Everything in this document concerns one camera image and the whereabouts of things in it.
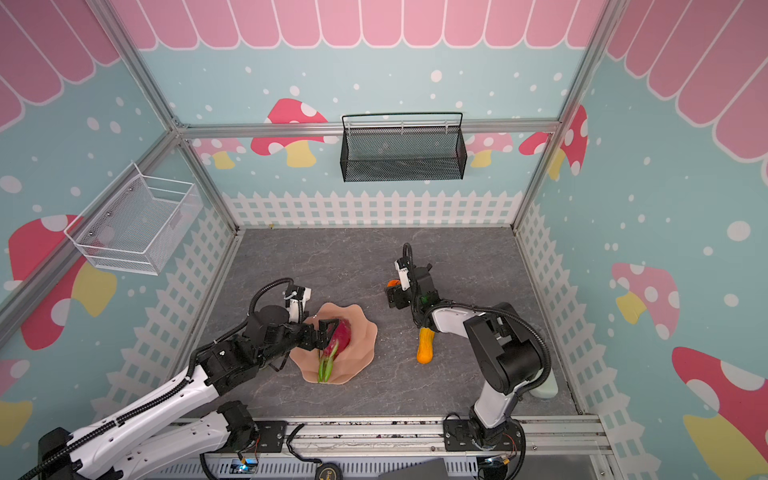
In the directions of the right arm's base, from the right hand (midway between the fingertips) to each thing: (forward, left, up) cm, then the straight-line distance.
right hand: (396, 283), depth 95 cm
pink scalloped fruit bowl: (-21, +12, -6) cm, 25 cm away
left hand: (-19, +19, +9) cm, 28 cm away
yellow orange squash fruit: (-19, -9, -3) cm, 21 cm away
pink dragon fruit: (-22, +17, +1) cm, 28 cm away
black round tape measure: (-49, +16, -4) cm, 51 cm away
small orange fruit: (+3, +1, -4) cm, 5 cm away
